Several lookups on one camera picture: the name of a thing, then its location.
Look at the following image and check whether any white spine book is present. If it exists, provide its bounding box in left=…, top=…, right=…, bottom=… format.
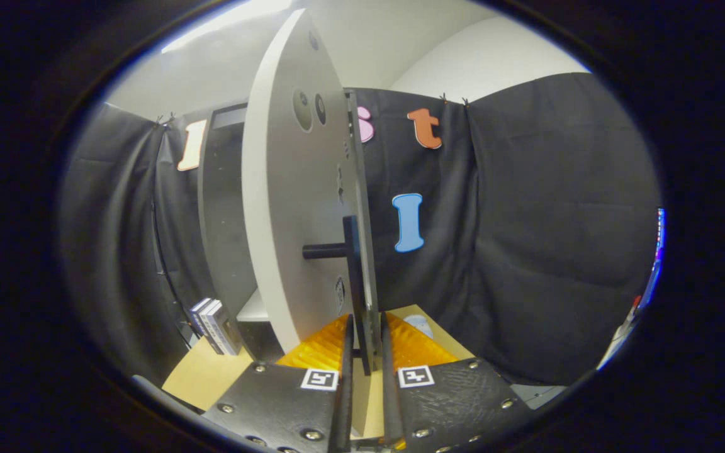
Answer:
left=198, top=299, right=234, bottom=356
left=206, top=302, right=244, bottom=356

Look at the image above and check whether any black backdrop cloth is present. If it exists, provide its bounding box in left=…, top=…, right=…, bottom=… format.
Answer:
left=60, top=72, right=662, bottom=388

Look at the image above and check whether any white cabinet door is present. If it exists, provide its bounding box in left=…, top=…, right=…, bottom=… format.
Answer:
left=241, top=8, right=381, bottom=372

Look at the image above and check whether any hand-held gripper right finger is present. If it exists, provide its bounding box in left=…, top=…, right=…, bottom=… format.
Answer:
left=380, top=311, right=533, bottom=452

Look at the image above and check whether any black door handle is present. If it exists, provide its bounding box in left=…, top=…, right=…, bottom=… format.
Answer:
left=302, top=215, right=373, bottom=376

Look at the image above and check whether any white blue squeeze tube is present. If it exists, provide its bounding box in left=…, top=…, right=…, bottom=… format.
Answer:
left=403, top=315, right=434, bottom=340

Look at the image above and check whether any thin black hanging cable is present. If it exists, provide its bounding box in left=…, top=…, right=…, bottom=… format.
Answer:
left=150, top=201, right=193, bottom=347

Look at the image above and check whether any white cabinet shelf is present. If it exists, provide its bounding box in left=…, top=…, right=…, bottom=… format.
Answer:
left=237, top=288, right=272, bottom=323

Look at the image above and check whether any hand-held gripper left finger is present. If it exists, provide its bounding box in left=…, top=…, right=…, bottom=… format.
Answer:
left=202, top=313, right=355, bottom=453

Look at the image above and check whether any grey cabinet body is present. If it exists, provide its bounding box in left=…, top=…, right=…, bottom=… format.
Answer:
left=198, top=104, right=288, bottom=362

